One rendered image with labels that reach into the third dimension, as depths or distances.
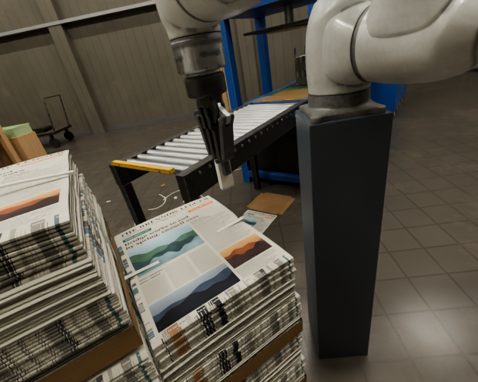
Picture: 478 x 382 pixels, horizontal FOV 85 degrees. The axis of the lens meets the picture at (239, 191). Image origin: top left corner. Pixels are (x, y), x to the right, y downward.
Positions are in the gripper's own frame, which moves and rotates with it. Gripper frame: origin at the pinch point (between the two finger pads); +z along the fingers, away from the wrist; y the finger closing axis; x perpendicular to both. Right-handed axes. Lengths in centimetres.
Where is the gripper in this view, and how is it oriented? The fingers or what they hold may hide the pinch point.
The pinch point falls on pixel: (224, 173)
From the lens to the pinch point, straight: 57.2
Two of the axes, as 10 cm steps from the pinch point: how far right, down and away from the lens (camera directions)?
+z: 1.7, 8.7, 4.6
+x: 8.2, -3.8, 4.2
